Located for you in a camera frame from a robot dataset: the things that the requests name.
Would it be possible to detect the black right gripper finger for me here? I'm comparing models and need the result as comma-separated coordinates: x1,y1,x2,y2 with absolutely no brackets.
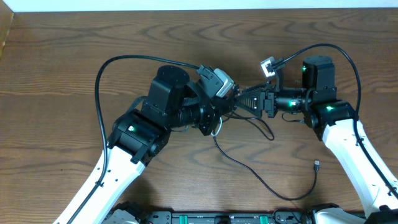
238,81,275,96
236,96,263,118

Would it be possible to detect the black thick cable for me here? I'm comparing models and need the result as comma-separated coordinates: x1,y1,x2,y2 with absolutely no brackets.
222,86,275,141

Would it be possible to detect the black thin usb cable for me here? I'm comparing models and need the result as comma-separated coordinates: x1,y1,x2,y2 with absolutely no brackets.
213,136,320,202

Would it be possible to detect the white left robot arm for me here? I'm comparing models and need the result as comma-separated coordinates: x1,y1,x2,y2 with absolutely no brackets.
56,65,234,223

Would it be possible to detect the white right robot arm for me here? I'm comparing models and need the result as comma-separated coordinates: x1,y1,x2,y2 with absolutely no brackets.
237,55,397,223

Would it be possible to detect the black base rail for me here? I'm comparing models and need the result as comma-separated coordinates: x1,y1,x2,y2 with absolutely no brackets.
102,201,340,224

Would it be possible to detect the black left camera cable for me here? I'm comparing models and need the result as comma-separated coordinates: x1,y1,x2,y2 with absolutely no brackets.
67,55,200,224

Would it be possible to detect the black camera cable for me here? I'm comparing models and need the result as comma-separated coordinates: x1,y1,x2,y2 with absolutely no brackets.
273,43,398,200
67,55,200,224

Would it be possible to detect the black right camera cable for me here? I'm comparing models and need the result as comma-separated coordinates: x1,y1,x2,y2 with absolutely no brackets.
273,43,398,200

